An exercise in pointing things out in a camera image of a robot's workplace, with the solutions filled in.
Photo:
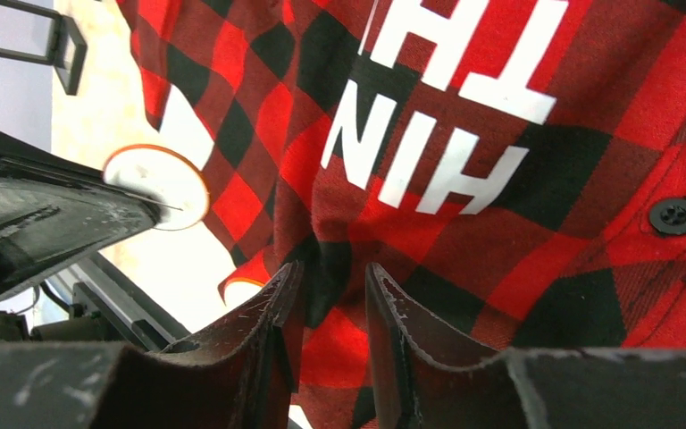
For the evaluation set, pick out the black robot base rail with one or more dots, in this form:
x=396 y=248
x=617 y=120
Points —
x=90 y=301

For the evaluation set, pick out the orange green round brooch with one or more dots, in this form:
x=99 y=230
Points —
x=163 y=177

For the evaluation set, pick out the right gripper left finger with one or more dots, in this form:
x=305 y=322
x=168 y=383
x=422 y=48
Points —
x=238 y=372

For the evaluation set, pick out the red black plaid shirt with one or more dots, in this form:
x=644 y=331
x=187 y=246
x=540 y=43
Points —
x=518 y=167

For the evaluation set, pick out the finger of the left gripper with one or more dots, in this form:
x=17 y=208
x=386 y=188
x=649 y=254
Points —
x=54 y=212

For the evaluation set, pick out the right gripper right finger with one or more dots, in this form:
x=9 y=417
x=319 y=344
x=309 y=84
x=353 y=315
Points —
x=427 y=374

